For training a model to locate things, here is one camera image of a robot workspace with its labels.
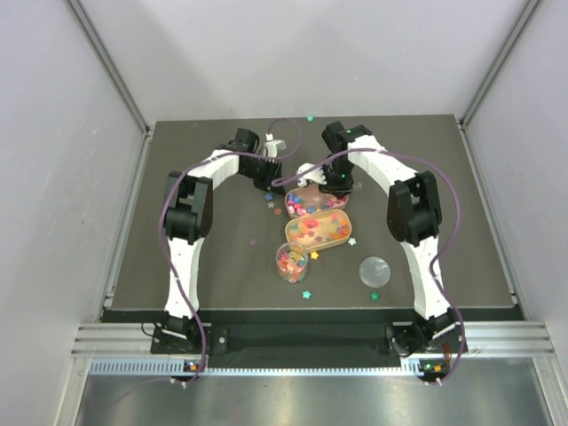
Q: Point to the clear plastic jar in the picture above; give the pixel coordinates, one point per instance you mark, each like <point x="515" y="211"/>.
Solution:
<point x="292" y="262"/>

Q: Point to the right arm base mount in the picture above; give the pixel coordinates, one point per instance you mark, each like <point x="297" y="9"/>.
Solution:
<point x="406" y="339"/>

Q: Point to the tan tray translucent star candies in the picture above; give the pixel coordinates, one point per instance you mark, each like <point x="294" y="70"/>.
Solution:
<point x="319" y="231"/>

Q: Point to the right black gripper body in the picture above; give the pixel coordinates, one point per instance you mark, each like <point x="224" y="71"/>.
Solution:
<point x="338" y="177"/>

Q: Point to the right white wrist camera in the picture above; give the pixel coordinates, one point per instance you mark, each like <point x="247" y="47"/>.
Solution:
<point x="309" y="173"/>

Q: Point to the clear round jar lid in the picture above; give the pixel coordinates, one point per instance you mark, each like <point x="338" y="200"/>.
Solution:
<point x="374" y="272"/>

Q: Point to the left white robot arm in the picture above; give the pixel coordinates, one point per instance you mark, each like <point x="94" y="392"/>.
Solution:
<point x="187" y="212"/>

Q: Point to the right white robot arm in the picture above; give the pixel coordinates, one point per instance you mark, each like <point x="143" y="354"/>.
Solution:
<point x="413" y="219"/>

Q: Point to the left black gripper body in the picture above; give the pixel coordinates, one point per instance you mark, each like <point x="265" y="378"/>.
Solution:
<point x="270" y="176"/>

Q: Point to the white slotted cable duct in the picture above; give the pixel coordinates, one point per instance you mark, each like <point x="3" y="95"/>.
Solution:
<point x="188" y="367"/>

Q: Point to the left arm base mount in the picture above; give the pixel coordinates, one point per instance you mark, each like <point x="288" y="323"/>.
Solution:
<point x="165" y="342"/>

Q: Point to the aluminium front frame rail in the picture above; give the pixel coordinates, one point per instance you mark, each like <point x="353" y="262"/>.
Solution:
<point x="492" y="339"/>

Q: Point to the right aluminium corner post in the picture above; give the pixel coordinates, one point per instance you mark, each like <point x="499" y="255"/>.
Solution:
<point x="512" y="38"/>

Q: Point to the left aluminium corner post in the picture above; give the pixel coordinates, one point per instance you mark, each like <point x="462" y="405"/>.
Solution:
<point x="111" y="70"/>

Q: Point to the aluminium corner post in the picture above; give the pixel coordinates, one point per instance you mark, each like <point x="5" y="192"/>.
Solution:
<point x="111" y="70"/>
<point x="512" y="38"/>

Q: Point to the pink tray opaque star candies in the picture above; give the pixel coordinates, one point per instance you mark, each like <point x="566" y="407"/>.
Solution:
<point x="309" y="200"/>

